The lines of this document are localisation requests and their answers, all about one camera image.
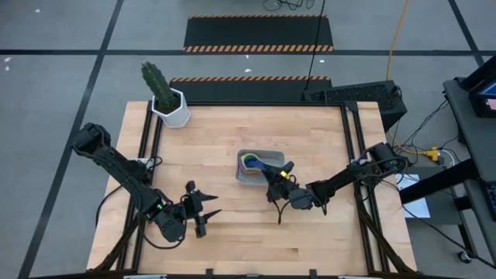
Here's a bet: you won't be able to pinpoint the yellow cable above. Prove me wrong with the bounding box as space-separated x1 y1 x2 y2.
385 0 435 156

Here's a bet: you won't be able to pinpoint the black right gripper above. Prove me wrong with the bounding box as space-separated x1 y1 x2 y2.
262 161 315 212

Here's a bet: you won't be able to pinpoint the teal measuring cup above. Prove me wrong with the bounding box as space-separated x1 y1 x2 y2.
241 153 271 174

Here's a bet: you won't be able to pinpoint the large blue measuring cup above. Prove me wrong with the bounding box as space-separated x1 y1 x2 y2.
237 152 272 176

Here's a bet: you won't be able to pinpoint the white hexagonal plant pot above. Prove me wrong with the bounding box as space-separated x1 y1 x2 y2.
150 88 191 129

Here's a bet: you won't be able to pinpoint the grey plastic basket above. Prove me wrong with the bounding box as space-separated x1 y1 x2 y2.
235 149 287 188

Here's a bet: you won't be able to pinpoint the black laptop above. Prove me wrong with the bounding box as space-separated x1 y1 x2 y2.
460 53 496 119

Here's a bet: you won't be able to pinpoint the coiled black cable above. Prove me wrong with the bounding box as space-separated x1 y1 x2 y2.
262 0 315 12

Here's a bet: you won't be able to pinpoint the black mat single striped edge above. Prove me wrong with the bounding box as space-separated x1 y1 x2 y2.
169 75 333 104

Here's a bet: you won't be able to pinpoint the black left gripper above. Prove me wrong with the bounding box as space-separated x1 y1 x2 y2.
170 180 223 239

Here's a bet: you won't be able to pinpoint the white paper sheet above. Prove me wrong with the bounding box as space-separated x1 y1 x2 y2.
394 173 432 219

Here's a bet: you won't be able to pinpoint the green cactus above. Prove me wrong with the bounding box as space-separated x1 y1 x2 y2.
140 60 177 112

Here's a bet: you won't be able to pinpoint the black mat double striped edges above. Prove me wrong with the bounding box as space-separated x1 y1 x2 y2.
182 14 335 53

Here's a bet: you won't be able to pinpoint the black computer case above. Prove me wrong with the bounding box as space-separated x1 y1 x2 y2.
301 80 408 132

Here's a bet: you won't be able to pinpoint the long black cable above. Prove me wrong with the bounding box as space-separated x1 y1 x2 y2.
304 0 327 92

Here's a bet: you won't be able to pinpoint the dark grey side desk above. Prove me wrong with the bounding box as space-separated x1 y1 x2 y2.
398 77 496 233

